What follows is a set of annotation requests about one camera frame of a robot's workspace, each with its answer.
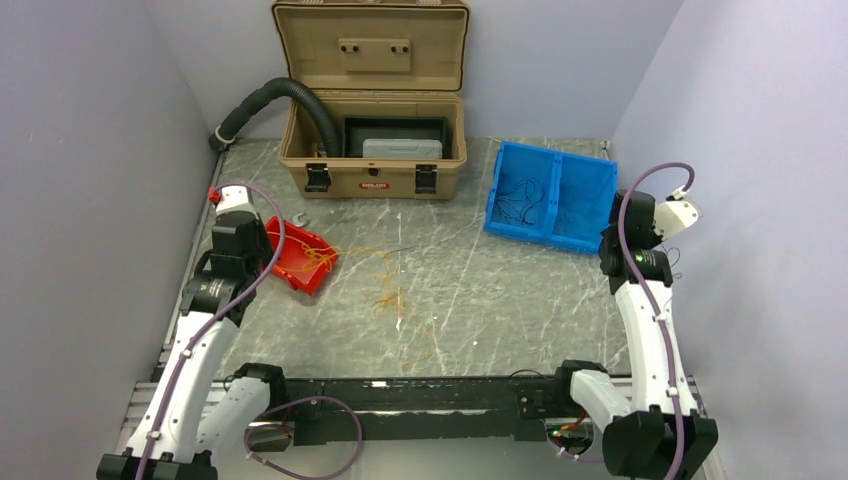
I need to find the yellow wire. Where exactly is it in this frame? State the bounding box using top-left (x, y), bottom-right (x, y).
top-left (370, 291), bottom-right (440, 370)
top-left (283, 231), bottom-right (399, 319)

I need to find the red bin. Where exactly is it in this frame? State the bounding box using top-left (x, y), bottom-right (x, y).
top-left (265, 216), bottom-right (339, 296)

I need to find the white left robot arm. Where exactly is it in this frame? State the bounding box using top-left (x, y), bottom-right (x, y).
top-left (96, 210), bottom-right (288, 479)

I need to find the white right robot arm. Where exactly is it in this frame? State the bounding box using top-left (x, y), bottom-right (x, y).
top-left (558, 190), bottom-right (718, 479)

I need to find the grey plastic box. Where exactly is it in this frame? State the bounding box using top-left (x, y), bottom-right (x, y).
top-left (362, 138), bottom-right (443, 160)

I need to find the blue bin left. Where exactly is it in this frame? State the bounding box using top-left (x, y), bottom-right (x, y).
top-left (483, 141), bottom-right (561, 244)

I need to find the blue bin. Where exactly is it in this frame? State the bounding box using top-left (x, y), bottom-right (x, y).
top-left (483, 141), bottom-right (561, 244)
top-left (551, 154), bottom-right (618, 255)

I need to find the silver wrench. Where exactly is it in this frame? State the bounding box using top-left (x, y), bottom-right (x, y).
top-left (290, 212), bottom-right (309, 228)

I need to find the black tray in case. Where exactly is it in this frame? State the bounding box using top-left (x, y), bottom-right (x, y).
top-left (342, 116), bottom-right (453, 158)

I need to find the blue bin right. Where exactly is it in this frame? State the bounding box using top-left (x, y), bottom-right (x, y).
top-left (551, 154), bottom-right (618, 255)

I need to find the tan tool case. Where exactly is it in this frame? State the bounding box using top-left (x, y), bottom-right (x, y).
top-left (271, 1), bottom-right (471, 200)

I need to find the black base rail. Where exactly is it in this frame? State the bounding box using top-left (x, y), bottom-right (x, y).
top-left (221, 360), bottom-right (598, 446)

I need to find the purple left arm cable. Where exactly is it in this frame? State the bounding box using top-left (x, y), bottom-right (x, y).
top-left (132, 183), bottom-right (364, 480)

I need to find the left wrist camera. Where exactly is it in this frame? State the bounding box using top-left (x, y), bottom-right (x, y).
top-left (208, 185), bottom-right (257, 217)

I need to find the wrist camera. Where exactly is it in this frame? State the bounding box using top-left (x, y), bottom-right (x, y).
top-left (208, 185), bottom-right (257, 217)
top-left (653, 186), bottom-right (702, 242)

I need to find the black corrugated hose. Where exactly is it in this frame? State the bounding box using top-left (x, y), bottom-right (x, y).
top-left (209, 77), bottom-right (342, 159)

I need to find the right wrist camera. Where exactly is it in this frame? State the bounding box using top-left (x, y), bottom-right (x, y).
top-left (653, 186), bottom-right (702, 242)

